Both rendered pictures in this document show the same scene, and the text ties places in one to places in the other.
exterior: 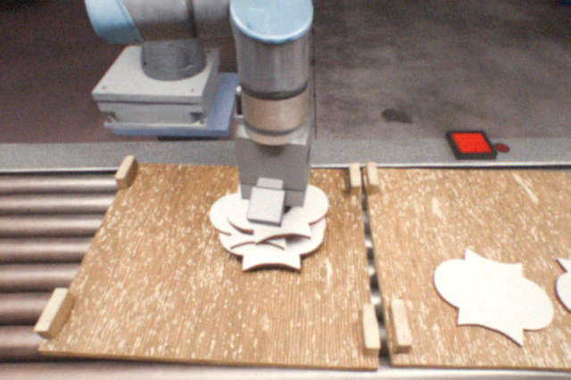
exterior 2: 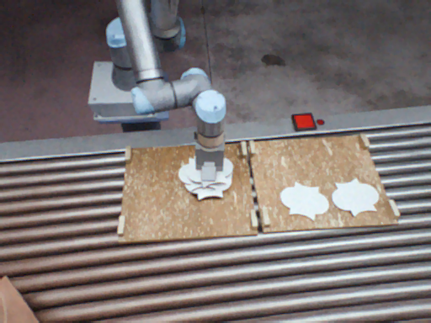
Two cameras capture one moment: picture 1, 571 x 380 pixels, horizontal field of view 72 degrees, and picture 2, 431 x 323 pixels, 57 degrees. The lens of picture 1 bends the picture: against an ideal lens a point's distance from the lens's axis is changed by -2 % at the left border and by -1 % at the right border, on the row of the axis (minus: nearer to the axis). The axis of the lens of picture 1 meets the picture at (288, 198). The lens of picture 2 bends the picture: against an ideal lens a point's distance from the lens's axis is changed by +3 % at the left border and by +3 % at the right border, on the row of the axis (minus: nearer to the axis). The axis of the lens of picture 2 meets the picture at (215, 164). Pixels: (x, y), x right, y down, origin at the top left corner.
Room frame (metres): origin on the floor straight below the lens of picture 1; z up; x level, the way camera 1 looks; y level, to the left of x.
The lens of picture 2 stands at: (-0.32, 0.10, 1.98)
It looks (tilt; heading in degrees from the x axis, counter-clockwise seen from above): 53 degrees down; 352
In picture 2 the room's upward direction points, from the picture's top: 2 degrees clockwise
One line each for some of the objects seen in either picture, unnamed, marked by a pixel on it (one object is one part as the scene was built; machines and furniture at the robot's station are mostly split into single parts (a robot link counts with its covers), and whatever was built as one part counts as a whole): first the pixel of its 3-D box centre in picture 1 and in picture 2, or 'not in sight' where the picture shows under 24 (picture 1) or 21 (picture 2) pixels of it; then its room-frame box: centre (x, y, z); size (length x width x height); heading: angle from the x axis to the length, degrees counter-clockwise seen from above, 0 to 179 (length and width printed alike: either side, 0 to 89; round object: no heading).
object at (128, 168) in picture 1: (127, 171); (128, 154); (0.51, 0.28, 0.95); 0.06 x 0.02 x 0.03; 177
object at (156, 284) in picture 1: (227, 245); (188, 188); (0.36, 0.09, 0.93); 0.41 x 0.35 x 0.02; 87
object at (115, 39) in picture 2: not in sight; (126, 40); (0.88, 0.26, 1.12); 0.13 x 0.12 x 0.14; 103
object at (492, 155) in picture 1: (470, 144); (304, 122); (0.62, -0.36, 0.92); 0.08 x 0.08 x 0.02; 1
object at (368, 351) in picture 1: (368, 329); (253, 219); (0.22, -0.10, 0.95); 0.06 x 0.02 x 0.03; 177
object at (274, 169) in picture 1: (269, 165); (208, 156); (0.37, 0.02, 1.08); 0.12 x 0.09 x 0.16; 170
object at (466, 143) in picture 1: (470, 145); (303, 122); (0.62, -0.36, 0.92); 0.06 x 0.06 x 0.01; 1
